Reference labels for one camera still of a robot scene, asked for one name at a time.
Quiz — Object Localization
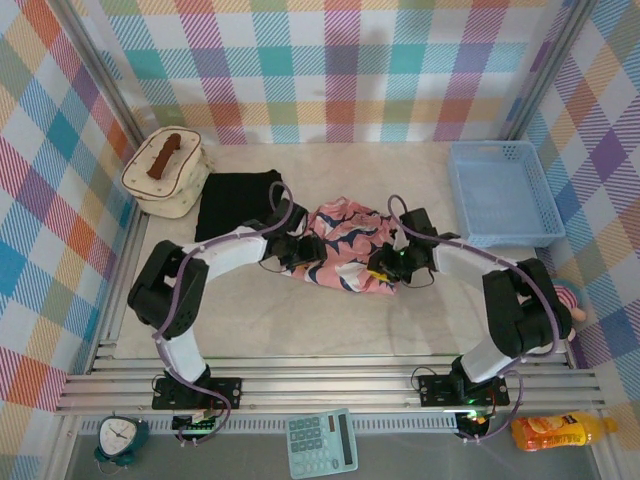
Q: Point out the pink patterned garment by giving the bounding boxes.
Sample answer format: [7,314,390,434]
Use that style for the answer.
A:
[279,197,404,296]

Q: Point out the black garment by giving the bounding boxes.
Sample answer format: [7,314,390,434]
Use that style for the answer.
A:
[193,169,285,244]

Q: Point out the light blue plastic basket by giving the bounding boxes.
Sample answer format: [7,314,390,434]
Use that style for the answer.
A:
[447,141,567,250]

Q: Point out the small plush doll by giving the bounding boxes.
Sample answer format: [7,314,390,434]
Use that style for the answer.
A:
[549,283,590,342]

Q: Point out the circuit board with green light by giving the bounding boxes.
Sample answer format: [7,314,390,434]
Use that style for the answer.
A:
[172,412,221,437]
[457,409,494,437]

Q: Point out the teal calculator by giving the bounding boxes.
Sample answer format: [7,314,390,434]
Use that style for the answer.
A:
[285,407,360,480]

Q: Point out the orange drink bottle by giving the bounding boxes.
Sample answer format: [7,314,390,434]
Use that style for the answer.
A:
[509,410,619,453]

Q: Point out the teal alarm clock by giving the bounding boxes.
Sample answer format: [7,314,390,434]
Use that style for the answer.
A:
[93,415,150,469]

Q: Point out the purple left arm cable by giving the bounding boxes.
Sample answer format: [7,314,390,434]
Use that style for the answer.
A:
[152,180,301,445]

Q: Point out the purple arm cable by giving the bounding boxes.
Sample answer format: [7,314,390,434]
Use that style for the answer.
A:
[152,180,301,445]
[386,193,575,445]

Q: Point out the aluminium frame rails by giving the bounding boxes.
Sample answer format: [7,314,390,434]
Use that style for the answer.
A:
[53,204,609,417]

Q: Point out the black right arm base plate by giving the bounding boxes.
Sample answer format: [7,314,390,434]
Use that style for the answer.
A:
[417,372,511,409]

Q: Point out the cream bag with brown handle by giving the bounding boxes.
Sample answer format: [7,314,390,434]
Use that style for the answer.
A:
[119,126,219,220]

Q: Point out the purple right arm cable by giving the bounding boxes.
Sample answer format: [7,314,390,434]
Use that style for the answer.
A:
[386,193,575,445]

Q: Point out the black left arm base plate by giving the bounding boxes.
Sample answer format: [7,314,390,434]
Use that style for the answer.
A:
[151,375,243,412]

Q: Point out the slotted grey cable duct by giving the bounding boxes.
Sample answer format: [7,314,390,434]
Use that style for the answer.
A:
[79,414,461,435]

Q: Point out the grey metal corner post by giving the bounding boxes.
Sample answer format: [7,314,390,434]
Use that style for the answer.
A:
[49,0,149,146]
[502,0,594,144]

